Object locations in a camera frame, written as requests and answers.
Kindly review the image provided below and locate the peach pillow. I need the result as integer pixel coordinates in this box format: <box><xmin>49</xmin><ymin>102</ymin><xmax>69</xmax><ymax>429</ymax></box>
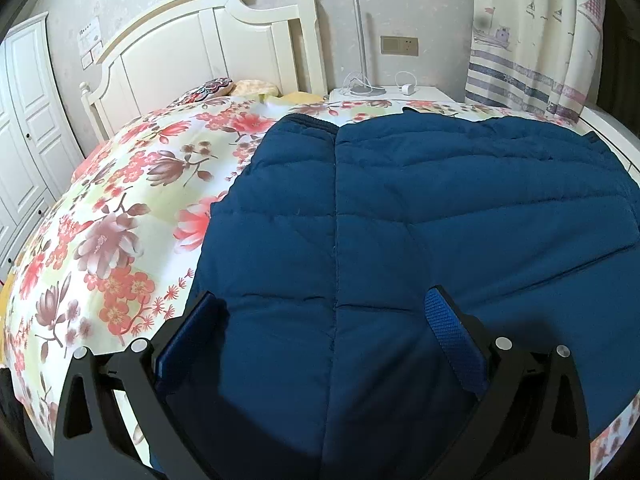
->
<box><xmin>230</xmin><ymin>79</ymin><xmax>281</xmax><ymax>96</ymax></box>

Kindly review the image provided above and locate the striped patterned curtain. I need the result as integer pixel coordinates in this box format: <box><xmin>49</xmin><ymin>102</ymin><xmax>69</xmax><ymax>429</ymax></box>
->
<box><xmin>465</xmin><ymin>0</ymin><xmax>605</xmax><ymax>122</ymax></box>

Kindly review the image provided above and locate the brass wall socket plate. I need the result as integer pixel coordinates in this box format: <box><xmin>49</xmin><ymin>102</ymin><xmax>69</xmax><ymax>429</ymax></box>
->
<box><xmin>380</xmin><ymin>36</ymin><xmax>419</xmax><ymax>56</ymax></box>

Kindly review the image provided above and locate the navy blue padded jacket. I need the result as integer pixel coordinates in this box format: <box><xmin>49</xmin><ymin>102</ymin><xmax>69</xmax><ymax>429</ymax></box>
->
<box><xmin>158</xmin><ymin>110</ymin><xmax>639</xmax><ymax>479</ymax></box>

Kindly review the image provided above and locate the white wardrobe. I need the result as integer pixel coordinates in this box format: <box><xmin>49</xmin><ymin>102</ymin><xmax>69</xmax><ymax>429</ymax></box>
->
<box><xmin>0</xmin><ymin>12</ymin><xmax>84</xmax><ymax>280</ymax></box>

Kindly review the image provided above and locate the floral bed quilt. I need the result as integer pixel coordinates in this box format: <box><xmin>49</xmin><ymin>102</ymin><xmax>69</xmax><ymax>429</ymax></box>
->
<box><xmin>2</xmin><ymin>98</ymin><xmax>621</xmax><ymax>448</ymax></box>

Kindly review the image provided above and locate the white nightstand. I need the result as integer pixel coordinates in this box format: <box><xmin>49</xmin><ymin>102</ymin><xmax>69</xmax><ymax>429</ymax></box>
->
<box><xmin>329</xmin><ymin>86</ymin><xmax>454</xmax><ymax>103</ymax></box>

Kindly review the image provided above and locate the white charger with cable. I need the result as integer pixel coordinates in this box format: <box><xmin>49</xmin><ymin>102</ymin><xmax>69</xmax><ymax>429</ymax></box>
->
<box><xmin>395</xmin><ymin>70</ymin><xmax>419</xmax><ymax>96</ymax></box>

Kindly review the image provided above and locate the dark patterned pillow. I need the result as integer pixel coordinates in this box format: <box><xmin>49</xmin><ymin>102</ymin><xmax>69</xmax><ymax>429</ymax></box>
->
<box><xmin>169</xmin><ymin>77</ymin><xmax>234</xmax><ymax>107</ymax></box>

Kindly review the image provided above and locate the white wooden headboard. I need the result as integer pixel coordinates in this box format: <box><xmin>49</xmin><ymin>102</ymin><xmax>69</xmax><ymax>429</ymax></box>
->
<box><xmin>79</xmin><ymin>0</ymin><xmax>328</xmax><ymax>142</ymax></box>

